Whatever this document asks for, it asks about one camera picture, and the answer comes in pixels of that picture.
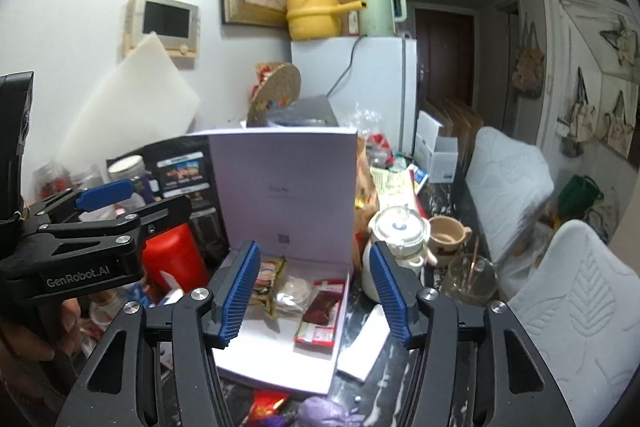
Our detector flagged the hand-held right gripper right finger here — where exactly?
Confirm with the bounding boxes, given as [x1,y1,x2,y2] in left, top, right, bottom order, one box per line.
[367,241,581,427]

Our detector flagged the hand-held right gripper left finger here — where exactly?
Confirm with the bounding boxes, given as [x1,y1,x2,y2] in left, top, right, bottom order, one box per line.
[55,239,263,427]

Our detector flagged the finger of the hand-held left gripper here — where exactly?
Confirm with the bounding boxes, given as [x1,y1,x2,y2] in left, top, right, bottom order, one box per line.
[22,180,137,224]
[37,195,194,242]

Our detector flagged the colourful snack packet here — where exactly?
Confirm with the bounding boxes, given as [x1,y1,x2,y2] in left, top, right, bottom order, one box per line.
[252,255,288,320]

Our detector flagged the red packet white label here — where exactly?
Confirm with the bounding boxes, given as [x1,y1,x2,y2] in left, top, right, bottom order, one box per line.
[294,278,349,349]

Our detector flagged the lavender gift box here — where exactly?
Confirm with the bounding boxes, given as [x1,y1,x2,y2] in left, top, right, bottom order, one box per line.
[187,127,358,397]

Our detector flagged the person's left hand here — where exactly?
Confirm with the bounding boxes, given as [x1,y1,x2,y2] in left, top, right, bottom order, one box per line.
[0,299,83,388]

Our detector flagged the group of spice jars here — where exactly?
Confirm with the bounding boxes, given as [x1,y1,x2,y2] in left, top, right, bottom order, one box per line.
[32,154,156,218]

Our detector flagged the black printed bag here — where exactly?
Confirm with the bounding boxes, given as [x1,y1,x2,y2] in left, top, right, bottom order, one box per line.
[105,134,228,258]

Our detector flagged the red canister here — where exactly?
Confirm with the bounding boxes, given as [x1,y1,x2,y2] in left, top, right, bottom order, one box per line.
[142,222,211,303]

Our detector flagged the clear plastic packet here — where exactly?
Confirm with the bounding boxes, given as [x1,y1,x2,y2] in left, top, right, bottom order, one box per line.
[274,276,313,314]

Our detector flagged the white ceramic teapot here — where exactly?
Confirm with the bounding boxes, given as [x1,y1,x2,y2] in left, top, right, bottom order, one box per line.
[362,204,438,303]

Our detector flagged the clear glass cup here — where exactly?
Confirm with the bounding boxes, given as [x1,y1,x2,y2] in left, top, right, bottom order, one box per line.
[442,254,498,308]

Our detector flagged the brown ceramic cup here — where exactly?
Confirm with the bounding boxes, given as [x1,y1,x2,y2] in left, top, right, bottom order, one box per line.
[427,215,473,258]

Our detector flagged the thin stirring stick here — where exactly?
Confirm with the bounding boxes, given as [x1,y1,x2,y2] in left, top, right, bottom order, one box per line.
[467,234,481,293]

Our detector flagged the white foam board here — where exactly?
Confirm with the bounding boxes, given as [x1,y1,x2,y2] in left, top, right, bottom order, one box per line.
[57,32,201,158]

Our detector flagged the yellow snack bags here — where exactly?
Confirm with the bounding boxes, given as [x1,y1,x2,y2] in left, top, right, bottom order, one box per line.
[355,142,416,212]

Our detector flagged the small red pouch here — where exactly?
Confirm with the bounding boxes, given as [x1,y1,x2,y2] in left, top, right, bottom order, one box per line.
[247,389,291,423]

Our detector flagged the white small carton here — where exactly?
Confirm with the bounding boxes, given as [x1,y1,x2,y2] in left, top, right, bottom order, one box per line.
[415,111,458,182]

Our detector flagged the white quilted chair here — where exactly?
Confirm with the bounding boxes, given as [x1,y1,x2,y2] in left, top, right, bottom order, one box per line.
[507,219,640,427]
[465,127,555,268]

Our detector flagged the round woven straw mat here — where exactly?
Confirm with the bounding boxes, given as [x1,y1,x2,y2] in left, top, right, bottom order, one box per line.
[247,63,302,128]

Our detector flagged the grey box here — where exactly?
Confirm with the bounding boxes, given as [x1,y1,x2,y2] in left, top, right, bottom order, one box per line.
[267,96,341,128]

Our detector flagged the flat cardboard sheets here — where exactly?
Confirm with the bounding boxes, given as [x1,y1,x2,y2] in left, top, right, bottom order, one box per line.
[425,97,483,152]

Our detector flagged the green bag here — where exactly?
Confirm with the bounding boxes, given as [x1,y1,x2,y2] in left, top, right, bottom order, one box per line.
[557,174,606,218]

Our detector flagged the white refrigerator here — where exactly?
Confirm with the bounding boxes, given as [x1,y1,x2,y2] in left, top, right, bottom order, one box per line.
[291,36,418,158]

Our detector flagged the dark wooden door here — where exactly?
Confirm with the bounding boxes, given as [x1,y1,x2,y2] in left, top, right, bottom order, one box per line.
[415,7,476,108]

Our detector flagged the yellow enamel pot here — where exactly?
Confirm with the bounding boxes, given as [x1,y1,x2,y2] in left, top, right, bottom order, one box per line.
[286,0,368,42]

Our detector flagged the white tote bag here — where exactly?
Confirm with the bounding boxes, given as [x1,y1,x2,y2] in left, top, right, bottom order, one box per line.
[597,92,633,158]
[570,69,598,142]

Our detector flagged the brown patterned tote bag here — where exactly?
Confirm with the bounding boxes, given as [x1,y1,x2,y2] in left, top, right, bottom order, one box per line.
[512,22,546,100]

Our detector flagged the green electric kettle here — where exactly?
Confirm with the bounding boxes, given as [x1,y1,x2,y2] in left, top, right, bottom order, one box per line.
[356,0,407,38]

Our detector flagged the wall intercom panel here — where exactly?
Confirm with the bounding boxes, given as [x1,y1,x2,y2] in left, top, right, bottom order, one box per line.
[122,0,201,70]

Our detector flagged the black kettle cable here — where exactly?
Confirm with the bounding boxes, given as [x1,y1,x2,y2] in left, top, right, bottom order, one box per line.
[327,37,363,100]

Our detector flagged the star wall decoration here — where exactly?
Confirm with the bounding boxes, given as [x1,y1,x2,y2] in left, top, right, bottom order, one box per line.
[600,14,640,68]

